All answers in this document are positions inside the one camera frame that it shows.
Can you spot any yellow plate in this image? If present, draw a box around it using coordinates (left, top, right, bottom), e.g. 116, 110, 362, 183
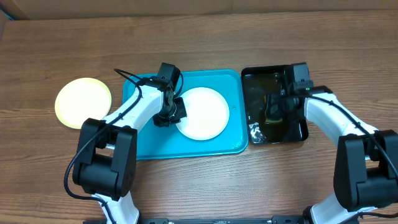
54, 78, 112, 129

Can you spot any black water tray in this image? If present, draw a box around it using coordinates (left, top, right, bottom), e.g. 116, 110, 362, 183
241, 64, 308, 144

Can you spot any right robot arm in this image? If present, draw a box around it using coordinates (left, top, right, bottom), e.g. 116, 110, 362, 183
266, 71, 397, 223

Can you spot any yellow green sponge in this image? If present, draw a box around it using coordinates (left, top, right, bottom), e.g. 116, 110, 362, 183
264, 94, 282, 123

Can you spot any white plate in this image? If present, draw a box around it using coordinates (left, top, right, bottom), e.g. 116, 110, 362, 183
177, 87, 229, 141

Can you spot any teal serving tray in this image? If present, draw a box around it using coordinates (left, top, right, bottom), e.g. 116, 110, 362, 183
137, 69, 249, 160

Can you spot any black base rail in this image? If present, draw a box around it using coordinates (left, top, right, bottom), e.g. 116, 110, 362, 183
83, 215, 360, 224

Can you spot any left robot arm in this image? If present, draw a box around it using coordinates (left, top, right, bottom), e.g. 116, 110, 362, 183
64, 77, 187, 223

